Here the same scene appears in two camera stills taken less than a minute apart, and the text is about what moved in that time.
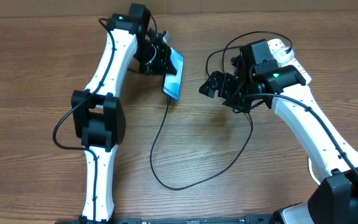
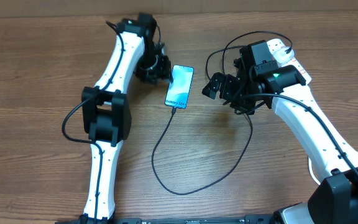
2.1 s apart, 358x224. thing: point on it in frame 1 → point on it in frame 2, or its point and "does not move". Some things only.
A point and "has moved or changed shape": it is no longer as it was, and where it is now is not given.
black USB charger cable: [249, 114] → [174, 108]
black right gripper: [227, 81] does not move
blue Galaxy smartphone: [172, 83] has moved or changed shape
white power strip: [276, 44] does not move
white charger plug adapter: [280, 56] does not move
